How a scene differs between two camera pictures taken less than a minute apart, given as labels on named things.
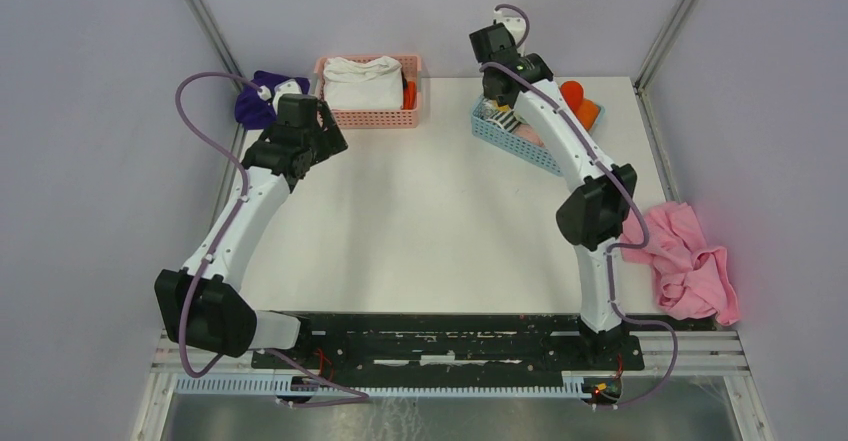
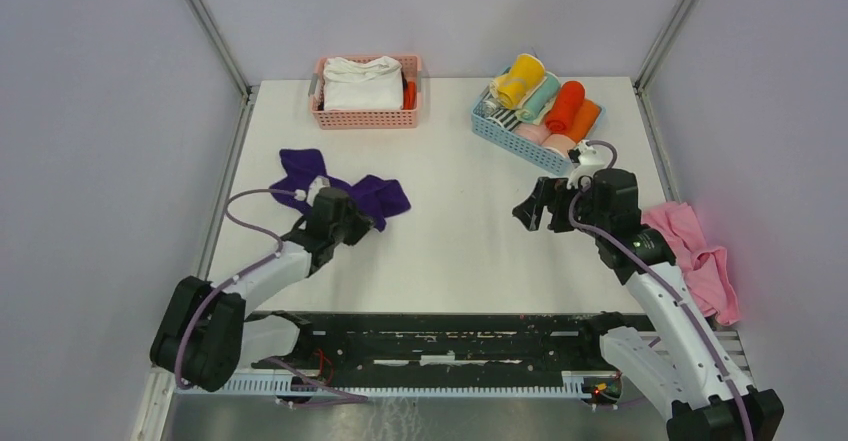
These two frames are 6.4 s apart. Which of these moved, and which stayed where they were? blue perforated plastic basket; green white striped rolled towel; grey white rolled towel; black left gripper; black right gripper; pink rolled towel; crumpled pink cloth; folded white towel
Moved: black left gripper; black right gripper
Stayed: crumpled pink cloth; blue perforated plastic basket; pink rolled towel; green white striped rolled towel; folded white towel; grey white rolled towel
